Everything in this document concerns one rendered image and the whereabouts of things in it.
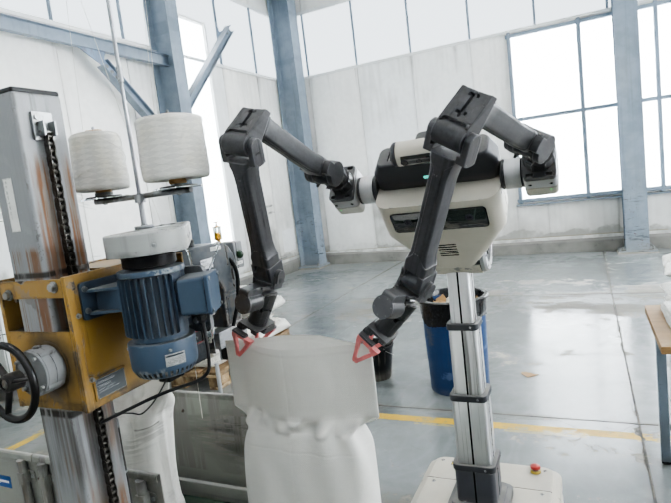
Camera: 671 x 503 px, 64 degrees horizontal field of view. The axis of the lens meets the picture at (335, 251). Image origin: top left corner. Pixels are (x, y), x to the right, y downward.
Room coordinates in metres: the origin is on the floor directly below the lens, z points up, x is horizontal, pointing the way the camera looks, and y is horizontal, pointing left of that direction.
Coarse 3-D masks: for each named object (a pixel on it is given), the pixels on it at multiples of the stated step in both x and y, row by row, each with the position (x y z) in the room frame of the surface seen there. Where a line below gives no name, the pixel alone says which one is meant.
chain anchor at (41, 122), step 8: (32, 112) 1.21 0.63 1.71; (40, 112) 1.23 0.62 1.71; (32, 120) 1.21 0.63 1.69; (40, 120) 1.23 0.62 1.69; (48, 120) 1.24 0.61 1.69; (32, 128) 1.21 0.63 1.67; (40, 128) 1.21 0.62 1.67; (48, 128) 1.24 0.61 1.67; (56, 128) 1.23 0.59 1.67; (40, 136) 1.22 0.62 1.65
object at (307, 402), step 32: (256, 352) 1.46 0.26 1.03; (288, 352) 1.38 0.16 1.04; (320, 352) 1.37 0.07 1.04; (352, 352) 1.36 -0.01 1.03; (256, 384) 1.48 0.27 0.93; (288, 384) 1.39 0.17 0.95; (320, 384) 1.37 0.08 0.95; (352, 384) 1.36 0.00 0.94; (256, 416) 1.49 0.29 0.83; (288, 416) 1.39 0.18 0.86; (320, 416) 1.37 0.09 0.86; (352, 416) 1.36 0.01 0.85; (256, 448) 1.44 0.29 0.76; (288, 448) 1.38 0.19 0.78; (320, 448) 1.34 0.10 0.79; (352, 448) 1.32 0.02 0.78; (256, 480) 1.44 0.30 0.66; (288, 480) 1.38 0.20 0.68; (320, 480) 1.34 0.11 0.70; (352, 480) 1.32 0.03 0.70
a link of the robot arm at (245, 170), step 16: (256, 144) 1.29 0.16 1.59; (224, 160) 1.35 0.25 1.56; (240, 160) 1.33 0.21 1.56; (256, 160) 1.30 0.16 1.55; (240, 176) 1.33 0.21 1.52; (256, 176) 1.35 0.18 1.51; (240, 192) 1.36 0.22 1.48; (256, 192) 1.36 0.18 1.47; (256, 208) 1.37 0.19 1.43; (256, 224) 1.38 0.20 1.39; (256, 240) 1.41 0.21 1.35; (272, 240) 1.44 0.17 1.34; (256, 256) 1.44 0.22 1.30; (272, 256) 1.44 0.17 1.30; (256, 272) 1.47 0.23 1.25; (272, 272) 1.45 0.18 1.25
